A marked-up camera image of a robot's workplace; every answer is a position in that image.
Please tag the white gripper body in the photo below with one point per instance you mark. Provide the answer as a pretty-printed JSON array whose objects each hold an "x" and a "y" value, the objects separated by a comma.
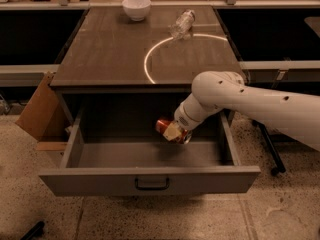
[{"x": 183, "y": 118}]

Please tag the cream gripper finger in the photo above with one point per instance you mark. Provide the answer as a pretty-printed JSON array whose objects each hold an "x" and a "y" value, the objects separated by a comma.
[{"x": 173, "y": 131}]

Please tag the red coke can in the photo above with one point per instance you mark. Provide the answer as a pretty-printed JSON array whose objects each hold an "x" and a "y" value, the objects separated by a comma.
[{"x": 161, "y": 126}]

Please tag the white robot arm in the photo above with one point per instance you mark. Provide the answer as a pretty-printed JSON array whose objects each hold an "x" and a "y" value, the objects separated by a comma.
[{"x": 293, "y": 114}]

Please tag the open grey top drawer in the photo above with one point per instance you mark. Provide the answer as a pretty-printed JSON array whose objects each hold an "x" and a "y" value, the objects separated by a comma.
[{"x": 97, "y": 162}]

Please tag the grey cabinet with dark top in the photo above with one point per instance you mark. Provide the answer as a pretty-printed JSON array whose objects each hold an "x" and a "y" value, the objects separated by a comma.
[{"x": 112, "y": 52}]

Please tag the clear plastic bottle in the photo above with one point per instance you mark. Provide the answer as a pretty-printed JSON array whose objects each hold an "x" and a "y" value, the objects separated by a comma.
[{"x": 183, "y": 24}]

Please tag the black metal leg bar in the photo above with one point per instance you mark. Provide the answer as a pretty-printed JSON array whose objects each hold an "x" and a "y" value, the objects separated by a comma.
[{"x": 279, "y": 166}]

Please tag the white ceramic bowl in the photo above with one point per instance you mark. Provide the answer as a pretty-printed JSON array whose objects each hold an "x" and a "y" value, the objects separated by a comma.
[{"x": 136, "y": 10}]

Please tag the brown cardboard piece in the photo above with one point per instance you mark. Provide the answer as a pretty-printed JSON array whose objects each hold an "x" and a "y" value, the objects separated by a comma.
[{"x": 43, "y": 118}]

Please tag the black bar bottom left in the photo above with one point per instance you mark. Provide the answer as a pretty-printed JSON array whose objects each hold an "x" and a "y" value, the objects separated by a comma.
[{"x": 36, "y": 231}]

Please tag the black drawer handle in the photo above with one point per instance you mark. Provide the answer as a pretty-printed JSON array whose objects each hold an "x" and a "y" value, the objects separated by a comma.
[{"x": 143, "y": 185}]

